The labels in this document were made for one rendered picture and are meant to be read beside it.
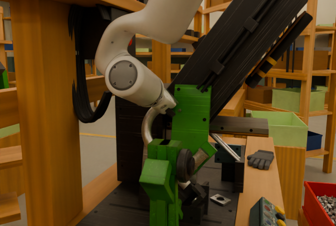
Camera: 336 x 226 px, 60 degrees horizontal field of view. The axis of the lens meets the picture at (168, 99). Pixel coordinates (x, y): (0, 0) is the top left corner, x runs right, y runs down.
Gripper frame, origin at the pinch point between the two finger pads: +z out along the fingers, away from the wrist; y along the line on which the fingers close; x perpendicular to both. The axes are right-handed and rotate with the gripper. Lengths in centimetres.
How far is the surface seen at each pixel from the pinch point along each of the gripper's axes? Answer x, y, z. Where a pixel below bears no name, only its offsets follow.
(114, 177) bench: 37.7, -2.3, 27.5
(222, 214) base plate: 8.5, -35.5, 8.5
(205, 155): 0.8, -19.8, 0.9
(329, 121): -103, -59, 282
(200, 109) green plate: -6.3, -8.2, 3.9
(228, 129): -9.1, -16.8, 16.0
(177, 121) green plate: 1.4, -6.3, 4.3
